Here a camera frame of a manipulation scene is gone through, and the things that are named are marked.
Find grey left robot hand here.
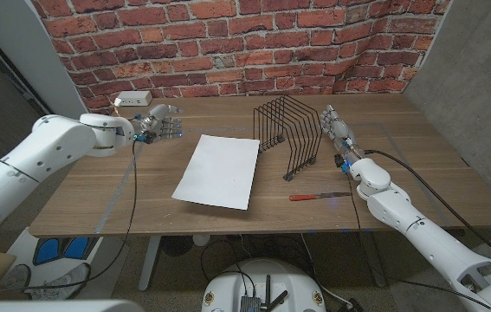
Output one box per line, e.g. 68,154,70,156
132,103,184,145

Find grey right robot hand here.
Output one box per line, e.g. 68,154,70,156
320,104,365,164

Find white paper file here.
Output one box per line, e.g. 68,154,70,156
171,133,261,211

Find white power strip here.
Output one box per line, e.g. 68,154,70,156
114,90,153,107

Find red brick printed backdrop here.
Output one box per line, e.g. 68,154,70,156
30,0,452,125

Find white table leg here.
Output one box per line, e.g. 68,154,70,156
138,236,163,292

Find white floor mat blue shapes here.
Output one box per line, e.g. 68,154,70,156
6,227,130,300

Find white robot torso base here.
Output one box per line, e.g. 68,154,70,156
200,258,327,312

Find grey sneaker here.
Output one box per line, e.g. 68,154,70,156
28,263,93,301
0,263,33,291

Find black module with antennas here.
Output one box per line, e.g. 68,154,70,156
239,273,289,312

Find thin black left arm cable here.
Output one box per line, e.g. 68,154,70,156
0,139,139,298

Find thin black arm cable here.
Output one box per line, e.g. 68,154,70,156
345,171,491,309
0,139,139,298

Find black wire file holder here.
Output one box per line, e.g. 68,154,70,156
252,94,323,182

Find knife with red handle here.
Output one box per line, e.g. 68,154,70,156
288,192,353,202

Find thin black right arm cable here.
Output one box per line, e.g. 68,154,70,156
345,171,491,309

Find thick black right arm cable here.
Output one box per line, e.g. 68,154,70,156
364,149,491,268

